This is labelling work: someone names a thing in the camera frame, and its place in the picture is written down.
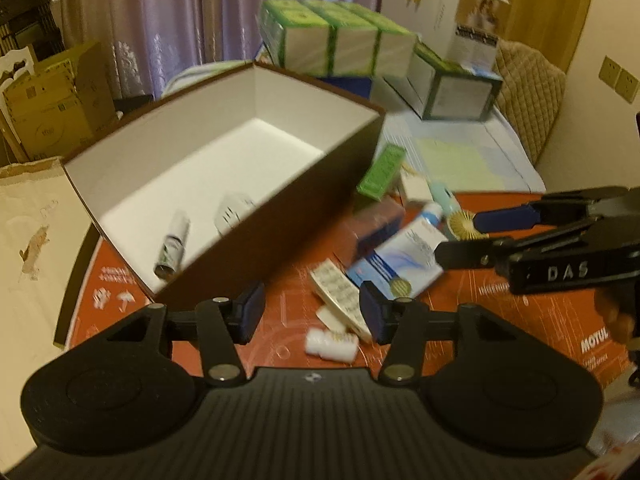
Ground tall white carton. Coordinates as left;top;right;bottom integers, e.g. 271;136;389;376
420;0;511;68

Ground blue tube with white cap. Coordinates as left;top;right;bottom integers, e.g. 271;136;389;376
419;202;447;235

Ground beige wall outlet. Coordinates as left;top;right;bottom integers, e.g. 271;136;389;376
599;55;623;87
617;67;640;104

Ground yellow cardboard box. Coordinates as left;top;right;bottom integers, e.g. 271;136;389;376
4;42;118;161

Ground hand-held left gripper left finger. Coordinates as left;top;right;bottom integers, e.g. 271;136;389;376
102;281;266;388

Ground dark green carton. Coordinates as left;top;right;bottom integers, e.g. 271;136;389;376
407;42;503;121

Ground white blister pack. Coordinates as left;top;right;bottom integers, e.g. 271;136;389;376
309;259;373;343

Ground white charger plug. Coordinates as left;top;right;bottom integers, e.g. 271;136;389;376
399;172;433;207

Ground red printed mat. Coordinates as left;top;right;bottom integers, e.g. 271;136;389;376
65;192;640;411

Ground small green box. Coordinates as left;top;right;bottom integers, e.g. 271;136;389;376
356;144;407;198

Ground pale yellow paper sheet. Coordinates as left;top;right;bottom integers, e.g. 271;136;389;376
415;135;506;191

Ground slim spray bottle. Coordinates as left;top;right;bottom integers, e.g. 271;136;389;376
154;211;192;281

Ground dark shelf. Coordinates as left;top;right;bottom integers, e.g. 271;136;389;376
0;0;66;56

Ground gold round ribbed disc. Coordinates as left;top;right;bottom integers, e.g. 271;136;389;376
445;210;488;242

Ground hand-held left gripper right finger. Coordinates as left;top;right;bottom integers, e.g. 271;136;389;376
359;281;516;388

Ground pale purple curtain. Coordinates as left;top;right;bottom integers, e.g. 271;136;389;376
40;0;386;101

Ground blue and white box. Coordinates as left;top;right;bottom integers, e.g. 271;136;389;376
345;220;447;307

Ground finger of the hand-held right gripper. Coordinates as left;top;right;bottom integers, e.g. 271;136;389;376
471;186;636;235
434;220;608;271

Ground brown cardboard box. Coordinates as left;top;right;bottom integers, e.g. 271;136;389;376
62;60;387;311

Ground beige paper bag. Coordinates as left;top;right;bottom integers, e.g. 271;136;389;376
0;157;101;351

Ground white plastic item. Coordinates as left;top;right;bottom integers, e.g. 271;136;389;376
214;194;258;236

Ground small white bottle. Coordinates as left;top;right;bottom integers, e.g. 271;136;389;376
305;327;358;363

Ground clear plastic case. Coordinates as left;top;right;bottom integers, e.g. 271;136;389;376
349;199;407;262

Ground person's right hand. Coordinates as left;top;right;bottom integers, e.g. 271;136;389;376
594;287;640;347

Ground chair with quilted cover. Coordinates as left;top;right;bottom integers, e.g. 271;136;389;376
492;39;568;163

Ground yellow curtain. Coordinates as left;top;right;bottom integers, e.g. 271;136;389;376
477;0;601;73

